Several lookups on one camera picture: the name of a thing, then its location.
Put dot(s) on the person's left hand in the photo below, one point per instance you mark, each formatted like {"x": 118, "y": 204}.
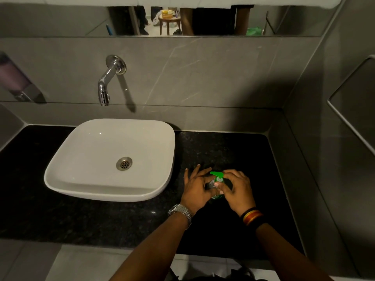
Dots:
{"x": 194, "y": 193}

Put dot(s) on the person's right hand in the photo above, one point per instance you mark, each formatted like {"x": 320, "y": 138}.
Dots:
{"x": 240, "y": 194}

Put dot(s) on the person's left little finger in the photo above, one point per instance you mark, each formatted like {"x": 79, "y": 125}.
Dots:
{"x": 186, "y": 177}

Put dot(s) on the person's right thumb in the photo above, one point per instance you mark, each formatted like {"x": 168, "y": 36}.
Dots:
{"x": 221, "y": 187}

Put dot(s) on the person's left middle finger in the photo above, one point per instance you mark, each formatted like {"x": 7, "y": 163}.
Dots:
{"x": 205, "y": 172}

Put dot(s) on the green pump soap bottle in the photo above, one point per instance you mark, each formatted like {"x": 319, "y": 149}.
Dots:
{"x": 219, "y": 179}

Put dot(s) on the person's right forearm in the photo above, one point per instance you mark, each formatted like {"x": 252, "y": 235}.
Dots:
{"x": 287, "y": 257}

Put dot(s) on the person's left forearm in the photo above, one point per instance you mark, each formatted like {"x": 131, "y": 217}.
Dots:
{"x": 155, "y": 251}

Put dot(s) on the silver metal wristwatch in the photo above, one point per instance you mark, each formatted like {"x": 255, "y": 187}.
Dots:
{"x": 181, "y": 211}

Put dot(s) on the wide black wristband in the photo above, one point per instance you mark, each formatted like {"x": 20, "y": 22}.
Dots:
{"x": 257, "y": 223}

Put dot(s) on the metal sink drain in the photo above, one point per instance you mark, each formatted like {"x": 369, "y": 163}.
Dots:
{"x": 124, "y": 163}

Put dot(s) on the white ceramic sink basin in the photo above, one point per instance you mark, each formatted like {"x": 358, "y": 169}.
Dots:
{"x": 111, "y": 160}

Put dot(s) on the person's black clothing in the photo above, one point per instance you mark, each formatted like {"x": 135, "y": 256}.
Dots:
{"x": 234, "y": 275}

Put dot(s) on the green plastic bag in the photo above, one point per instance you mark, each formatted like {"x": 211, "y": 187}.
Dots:
{"x": 253, "y": 31}

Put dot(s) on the round wooden stool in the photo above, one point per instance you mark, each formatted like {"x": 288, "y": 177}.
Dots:
{"x": 169, "y": 21}

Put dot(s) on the chrome wall faucet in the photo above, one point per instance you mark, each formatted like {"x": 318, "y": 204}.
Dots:
{"x": 109, "y": 76}

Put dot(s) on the wall mirror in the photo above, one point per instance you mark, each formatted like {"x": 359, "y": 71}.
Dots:
{"x": 73, "y": 21}

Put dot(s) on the wall mounted soap dispenser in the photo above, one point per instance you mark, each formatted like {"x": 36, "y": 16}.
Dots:
{"x": 16, "y": 80}

